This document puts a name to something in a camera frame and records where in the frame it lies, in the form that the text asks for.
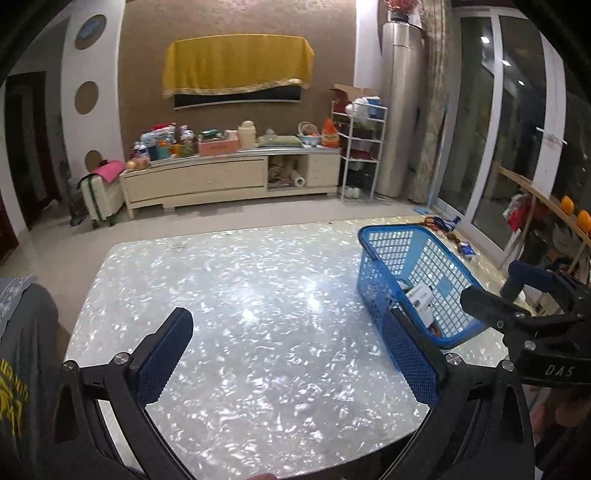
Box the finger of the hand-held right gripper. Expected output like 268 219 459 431
501 261 591 315
459 286 581 352

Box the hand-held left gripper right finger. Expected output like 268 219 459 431
381 308 536 480

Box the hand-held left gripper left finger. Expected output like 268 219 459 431
44 307 195 480

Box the white square box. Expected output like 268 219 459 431
401 284 437 311

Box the blue plastic basket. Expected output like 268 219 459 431
358 224 491 374

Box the person's right hand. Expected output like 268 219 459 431
539 387 591 430

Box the red and white hanging cloth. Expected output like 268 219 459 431
503 194 536 232

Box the person's grey shirt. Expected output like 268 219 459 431
0 284 65 480

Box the sliding glass door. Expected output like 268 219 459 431
436 14 566 252

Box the grey lace cloth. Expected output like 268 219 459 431
0 275 40 333

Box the white suitcase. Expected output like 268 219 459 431
76 174 125 229

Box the beige television cabinet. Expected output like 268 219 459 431
119 148 343 220

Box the pink cloth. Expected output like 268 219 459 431
91 159 126 182

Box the patterned curtain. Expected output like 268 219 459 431
409 0 455 206

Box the cluster of bottles and packets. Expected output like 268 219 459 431
131 122 199 160

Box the pink cardboard box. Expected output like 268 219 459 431
198 138 238 156

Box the standing air conditioner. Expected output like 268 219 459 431
374 21 426 199

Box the bowl of fruit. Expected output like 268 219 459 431
297 121 322 147

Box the dark wooden door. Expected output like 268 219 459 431
4 69 63 232

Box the open cardboard box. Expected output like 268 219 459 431
329 84 376 114

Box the red flower pot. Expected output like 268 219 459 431
383 0 419 23

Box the yellow television cover cloth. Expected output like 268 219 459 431
163 36 315 100

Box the wooden rail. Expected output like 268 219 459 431
496 165 591 252

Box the white wire shelf rack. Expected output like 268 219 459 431
339 100 387 202

